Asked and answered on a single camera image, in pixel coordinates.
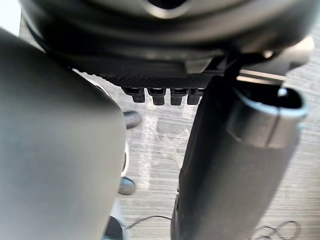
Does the silver robot left leg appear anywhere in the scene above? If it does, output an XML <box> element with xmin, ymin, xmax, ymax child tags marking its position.
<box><xmin>0</xmin><ymin>26</ymin><xmax>126</xmax><ymax>240</ymax></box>

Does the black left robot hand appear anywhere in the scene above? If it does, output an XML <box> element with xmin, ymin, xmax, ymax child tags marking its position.
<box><xmin>19</xmin><ymin>0</ymin><xmax>316</xmax><ymax>240</ymax></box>

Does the thin black floor cable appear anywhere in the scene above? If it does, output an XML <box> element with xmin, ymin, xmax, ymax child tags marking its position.
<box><xmin>124</xmin><ymin>214</ymin><xmax>174</xmax><ymax>229</ymax></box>

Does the coiled black floor cable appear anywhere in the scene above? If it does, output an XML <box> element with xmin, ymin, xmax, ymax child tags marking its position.
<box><xmin>251</xmin><ymin>220</ymin><xmax>303</xmax><ymax>240</ymax></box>

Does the dark caster wheel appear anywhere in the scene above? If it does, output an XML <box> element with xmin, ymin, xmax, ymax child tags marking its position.
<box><xmin>103</xmin><ymin>214</ymin><xmax>127</xmax><ymax>240</ymax></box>
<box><xmin>124</xmin><ymin>110</ymin><xmax>142</xmax><ymax>130</ymax></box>
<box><xmin>117</xmin><ymin>175</ymin><xmax>137</xmax><ymax>196</ymax></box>

